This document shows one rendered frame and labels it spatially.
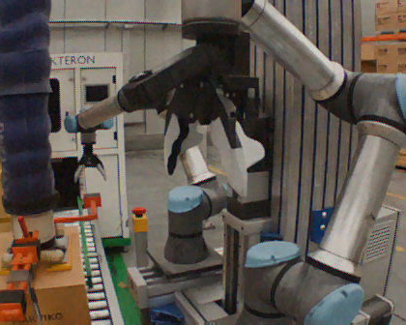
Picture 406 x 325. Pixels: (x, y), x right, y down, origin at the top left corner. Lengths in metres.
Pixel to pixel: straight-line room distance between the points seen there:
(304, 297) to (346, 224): 0.15
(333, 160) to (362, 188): 0.33
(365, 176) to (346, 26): 0.48
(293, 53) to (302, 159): 0.33
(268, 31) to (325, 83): 0.18
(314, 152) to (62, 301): 0.97
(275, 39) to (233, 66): 0.22
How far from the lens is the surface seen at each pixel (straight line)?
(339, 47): 1.02
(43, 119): 1.40
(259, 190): 0.98
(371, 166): 0.71
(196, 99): 0.44
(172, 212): 1.18
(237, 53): 0.47
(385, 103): 0.73
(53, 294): 1.35
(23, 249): 1.27
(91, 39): 10.09
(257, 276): 0.76
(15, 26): 1.37
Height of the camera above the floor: 1.58
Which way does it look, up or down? 12 degrees down
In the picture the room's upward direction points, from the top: straight up
